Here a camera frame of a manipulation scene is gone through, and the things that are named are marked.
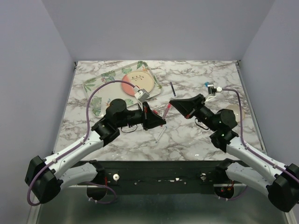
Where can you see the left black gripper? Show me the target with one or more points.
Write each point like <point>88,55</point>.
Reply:
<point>149,119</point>

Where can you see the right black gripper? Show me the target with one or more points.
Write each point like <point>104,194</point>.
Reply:
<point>189,107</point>

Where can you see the pink pen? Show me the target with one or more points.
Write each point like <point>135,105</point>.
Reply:
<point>165,113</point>

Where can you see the white pen blue tip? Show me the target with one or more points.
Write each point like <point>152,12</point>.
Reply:
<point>161,134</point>

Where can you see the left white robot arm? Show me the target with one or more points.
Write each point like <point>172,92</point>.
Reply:
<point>46,177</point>

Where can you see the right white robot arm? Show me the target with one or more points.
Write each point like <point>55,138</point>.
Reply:
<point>279,182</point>

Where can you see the dark blue pen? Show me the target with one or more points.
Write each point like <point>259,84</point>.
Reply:
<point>173,90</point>

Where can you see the pink cream plate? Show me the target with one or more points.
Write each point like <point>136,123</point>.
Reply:
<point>139,78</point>

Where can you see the small patterned bowl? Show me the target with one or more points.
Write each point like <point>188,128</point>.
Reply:
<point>239,113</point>

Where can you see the leaf patterned tray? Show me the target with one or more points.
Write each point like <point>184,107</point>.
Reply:
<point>102,98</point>

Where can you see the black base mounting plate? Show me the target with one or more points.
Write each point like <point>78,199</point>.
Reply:
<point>167,177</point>

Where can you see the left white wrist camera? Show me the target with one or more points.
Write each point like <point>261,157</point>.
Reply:
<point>141,95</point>

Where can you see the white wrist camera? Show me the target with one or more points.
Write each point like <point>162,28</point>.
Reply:
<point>212,91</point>
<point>141,95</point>

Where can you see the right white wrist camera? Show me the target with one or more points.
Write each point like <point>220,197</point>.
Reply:
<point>212,91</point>

